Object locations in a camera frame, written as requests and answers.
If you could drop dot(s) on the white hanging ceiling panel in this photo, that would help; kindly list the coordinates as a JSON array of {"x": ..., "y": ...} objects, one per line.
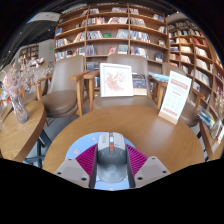
[{"x": 45, "y": 16}]

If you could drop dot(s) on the dark upright book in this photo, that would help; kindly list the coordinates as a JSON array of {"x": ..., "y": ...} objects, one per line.
[{"x": 139, "y": 85}]

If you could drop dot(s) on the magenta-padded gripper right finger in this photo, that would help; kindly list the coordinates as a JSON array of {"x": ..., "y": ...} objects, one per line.
[{"x": 138, "y": 160}]

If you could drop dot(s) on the wide wooden bookshelf unit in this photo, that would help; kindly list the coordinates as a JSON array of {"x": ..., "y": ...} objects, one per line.
[{"x": 110, "y": 33}]

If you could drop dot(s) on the grey computer mouse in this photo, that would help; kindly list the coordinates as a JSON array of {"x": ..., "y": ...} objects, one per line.
[{"x": 111, "y": 156}]

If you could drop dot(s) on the white framed floral picture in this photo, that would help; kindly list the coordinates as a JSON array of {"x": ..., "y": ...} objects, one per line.
[{"x": 116, "y": 80}]

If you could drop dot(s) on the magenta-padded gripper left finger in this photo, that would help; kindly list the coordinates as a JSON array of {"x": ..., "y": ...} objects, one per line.
[{"x": 85, "y": 160}]

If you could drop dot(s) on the stack of dark blue books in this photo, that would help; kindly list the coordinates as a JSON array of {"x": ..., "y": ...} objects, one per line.
[{"x": 206, "y": 116}]

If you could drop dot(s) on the light blue flat book stack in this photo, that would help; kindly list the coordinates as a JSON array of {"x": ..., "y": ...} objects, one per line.
[{"x": 159, "y": 77}]

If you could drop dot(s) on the white and red sign stand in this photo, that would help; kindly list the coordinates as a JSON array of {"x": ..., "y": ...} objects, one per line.
[{"x": 176, "y": 96}]

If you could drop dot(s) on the glass vase with dried flowers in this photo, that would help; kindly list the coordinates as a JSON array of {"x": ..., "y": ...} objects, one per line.
[{"x": 20, "y": 111}]

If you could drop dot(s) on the round light blue mouse pad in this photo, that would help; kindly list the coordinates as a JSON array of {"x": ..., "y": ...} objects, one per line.
[{"x": 81, "y": 143}]

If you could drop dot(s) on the distant wooden bookshelf unit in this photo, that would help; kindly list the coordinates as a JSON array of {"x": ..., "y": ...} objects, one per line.
[{"x": 29, "y": 53}]

